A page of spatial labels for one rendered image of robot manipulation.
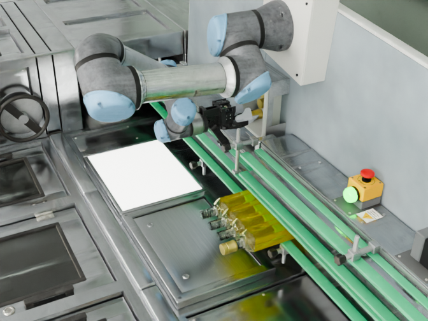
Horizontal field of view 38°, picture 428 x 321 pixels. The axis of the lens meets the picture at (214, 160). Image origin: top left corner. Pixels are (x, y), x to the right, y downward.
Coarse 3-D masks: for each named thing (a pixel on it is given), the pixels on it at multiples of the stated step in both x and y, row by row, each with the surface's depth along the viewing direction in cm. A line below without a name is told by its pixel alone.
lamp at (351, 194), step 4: (348, 188) 171; (352, 188) 170; (356, 188) 170; (344, 192) 172; (348, 192) 170; (352, 192) 169; (356, 192) 170; (344, 196) 172; (348, 196) 170; (352, 196) 169; (356, 196) 170; (348, 200) 170; (352, 200) 170; (356, 200) 170
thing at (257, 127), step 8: (264, 96) 201; (248, 104) 219; (256, 104) 221; (264, 104) 202; (264, 112) 203; (256, 120) 220; (264, 120) 205; (248, 128) 216; (256, 128) 215; (264, 128) 207; (256, 136) 212
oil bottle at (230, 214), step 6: (240, 204) 194; (246, 204) 194; (252, 204) 194; (258, 204) 194; (228, 210) 191; (234, 210) 192; (240, 210) 192; (246, 210) 192; (252, 210) 192; (258, 210) 192; (222, 216) 192; (228, 216) 190; (234, 216) 189; (240, 216) 190; (228, 222) 189; (228, 228) 190
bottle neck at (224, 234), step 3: (231, 228) 186; (219, 231) 185; (222, 231) 185; (225, 231) 185; (228, 231) 185; (231, 231) 185; (219, 234) 184; (222, 234) 184; (225, 234) 184; (228, 234) 184; (231, 234) 185; (234, 234) 186; (219, 237) 186; (222, 237) 184; (225, 237) 184; (228, 237) 185; (231, 237) 186; (219, 240) 185; (222, 240) 185
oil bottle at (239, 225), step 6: (264, 210) 192; (246, 216) 189; (252, 216) 189; (258, 216) 189; (264, 216) 189; (270, 216) 189; (234, 222) 187; (240, 222) 186; (246, 222) 186; (252, 222) 186; (258, 222) 186; (264, 222) 187; (234, 228) 186; (240, 228) 184; (246, 228) 185; (240, 234) 185
